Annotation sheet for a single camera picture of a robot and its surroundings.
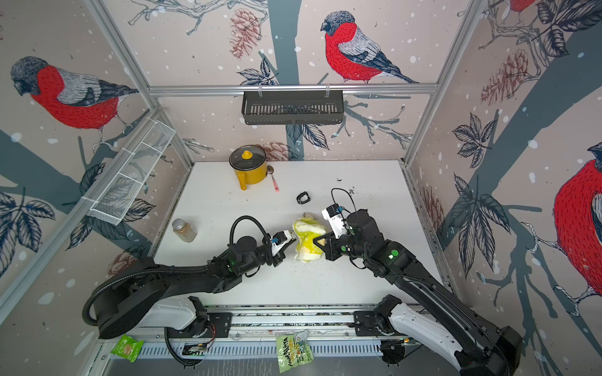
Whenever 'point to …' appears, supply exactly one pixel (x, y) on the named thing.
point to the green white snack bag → (293, 349)
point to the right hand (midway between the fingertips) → (316, 237)
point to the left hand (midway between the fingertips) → (296, 235)
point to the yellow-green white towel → (305, 230)
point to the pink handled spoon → (270, 171)
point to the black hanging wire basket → (266, 107)
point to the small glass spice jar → (183, 230)
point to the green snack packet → (128, 348)
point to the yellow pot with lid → (249, 164)
